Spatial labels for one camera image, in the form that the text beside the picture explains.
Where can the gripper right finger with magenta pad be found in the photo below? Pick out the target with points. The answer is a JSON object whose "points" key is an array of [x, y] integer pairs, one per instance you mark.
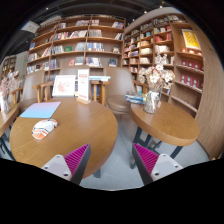
{"points": [[152, 166]]}

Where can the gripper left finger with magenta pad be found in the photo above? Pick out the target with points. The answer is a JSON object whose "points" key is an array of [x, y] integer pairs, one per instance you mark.
{"points": [[70, 167]]}

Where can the white orange patterned computer mouse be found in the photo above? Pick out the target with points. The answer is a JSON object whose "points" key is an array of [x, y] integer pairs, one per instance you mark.
{"points": [[43, 128]]}

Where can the light blue mouse pad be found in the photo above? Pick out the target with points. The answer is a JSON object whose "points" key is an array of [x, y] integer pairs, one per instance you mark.
{"points": [[41, 110]]}

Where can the small round wooden table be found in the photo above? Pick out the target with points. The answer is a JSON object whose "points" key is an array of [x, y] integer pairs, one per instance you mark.
{"points": [[169, 124]]}

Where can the glass vase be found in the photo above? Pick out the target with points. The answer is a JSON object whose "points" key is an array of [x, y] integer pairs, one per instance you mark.
{"points": [[152, 100]]}

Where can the stack of books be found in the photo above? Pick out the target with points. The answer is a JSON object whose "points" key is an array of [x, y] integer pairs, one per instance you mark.
{"points": [[135, 97]]}

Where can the white framed picture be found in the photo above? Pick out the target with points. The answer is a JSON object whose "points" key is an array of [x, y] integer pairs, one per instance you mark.
{"points": [[64, 86]]}

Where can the wooden table at left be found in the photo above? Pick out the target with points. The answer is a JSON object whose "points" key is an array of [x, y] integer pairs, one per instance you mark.
{"points": [[6, 119]]}

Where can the brown upholstered chair left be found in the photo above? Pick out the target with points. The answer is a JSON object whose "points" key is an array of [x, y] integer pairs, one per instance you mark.
{"points": [[35, 90]]}

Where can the brown upholstered chair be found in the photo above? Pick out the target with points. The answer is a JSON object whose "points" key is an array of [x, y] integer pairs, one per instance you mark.
{"points": [[35, 90], [112, 93]]}

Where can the dried flower bouquet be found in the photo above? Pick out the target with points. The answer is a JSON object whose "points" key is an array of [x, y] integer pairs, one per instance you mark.
{"points": [[156, 77]]}

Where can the white red standing sign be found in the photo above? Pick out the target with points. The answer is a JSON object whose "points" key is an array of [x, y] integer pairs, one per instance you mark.
{"points": [[83, 85]]}

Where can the brown upholstered chair right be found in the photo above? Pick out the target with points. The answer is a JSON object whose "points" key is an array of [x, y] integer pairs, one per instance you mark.
{"points": [[112, 93]]}

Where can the dried flowers at left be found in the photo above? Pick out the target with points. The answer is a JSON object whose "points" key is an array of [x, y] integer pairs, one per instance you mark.
{"points": [[8, 84]]}

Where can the wooden bookshelf centre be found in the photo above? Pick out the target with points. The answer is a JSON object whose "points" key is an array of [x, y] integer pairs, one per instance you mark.
{"points": [[90, 39]]}

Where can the wooden bookshelf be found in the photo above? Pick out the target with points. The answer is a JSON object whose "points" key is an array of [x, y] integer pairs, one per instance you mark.
{"points": [[160, 39], [90, 39]]}

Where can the wooden bookshelf right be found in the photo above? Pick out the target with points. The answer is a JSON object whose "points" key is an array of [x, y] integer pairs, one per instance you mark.
{"points": [[160, 39]]}

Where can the yellow poster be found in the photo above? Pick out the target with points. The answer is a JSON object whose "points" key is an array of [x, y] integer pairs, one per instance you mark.
{"points": [[190, 39]]}

